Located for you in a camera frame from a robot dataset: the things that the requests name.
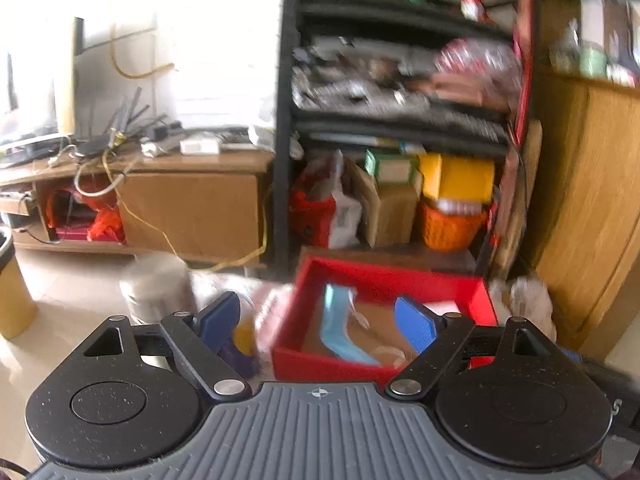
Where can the red plastic bag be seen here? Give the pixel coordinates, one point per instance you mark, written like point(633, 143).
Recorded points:
point(312, 215)

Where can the green and white box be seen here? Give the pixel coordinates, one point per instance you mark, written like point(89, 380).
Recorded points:
point(392, 167)

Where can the purple and yellow can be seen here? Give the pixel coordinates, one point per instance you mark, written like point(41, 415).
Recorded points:
point(244, 342)

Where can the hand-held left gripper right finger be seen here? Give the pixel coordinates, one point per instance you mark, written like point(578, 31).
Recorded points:
point(415, 325)

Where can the white power adapter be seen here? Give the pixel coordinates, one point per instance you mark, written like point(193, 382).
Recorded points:
point(200, 146)

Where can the yellow box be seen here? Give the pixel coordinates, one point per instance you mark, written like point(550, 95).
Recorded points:
point(465, 177)

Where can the red cardboard box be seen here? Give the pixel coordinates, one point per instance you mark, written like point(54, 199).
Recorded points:
point(370, 275)

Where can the wooden TV cabinet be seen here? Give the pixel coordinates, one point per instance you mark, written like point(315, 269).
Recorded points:
point(200, 162)

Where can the red patterned packet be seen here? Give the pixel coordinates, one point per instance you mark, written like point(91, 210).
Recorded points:
point(475, 60)

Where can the brown cardboard box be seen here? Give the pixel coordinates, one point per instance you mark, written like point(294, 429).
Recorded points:
point(390, 215)

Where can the stainless steel flask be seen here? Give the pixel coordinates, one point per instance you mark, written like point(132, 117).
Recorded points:
point(155, 285)

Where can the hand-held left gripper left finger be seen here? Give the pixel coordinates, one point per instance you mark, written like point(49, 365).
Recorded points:
point(225, 312)

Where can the black router with antennas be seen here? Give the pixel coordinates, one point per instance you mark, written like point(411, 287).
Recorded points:
point(97, 144)

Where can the yellow cylindrical bin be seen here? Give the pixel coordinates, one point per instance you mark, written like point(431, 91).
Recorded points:
point(15, 290)

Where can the orange plastic basket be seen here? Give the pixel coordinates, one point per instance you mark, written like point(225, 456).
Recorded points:
point(450, 230)

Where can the crumpled white plastic bag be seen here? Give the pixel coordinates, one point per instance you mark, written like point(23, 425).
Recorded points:
point(530, 300)

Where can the black shelving rack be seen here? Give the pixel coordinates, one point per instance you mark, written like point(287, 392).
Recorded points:
point(285, 110)

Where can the wooden cupboard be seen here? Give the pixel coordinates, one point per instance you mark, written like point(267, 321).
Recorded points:
point(585, 185)

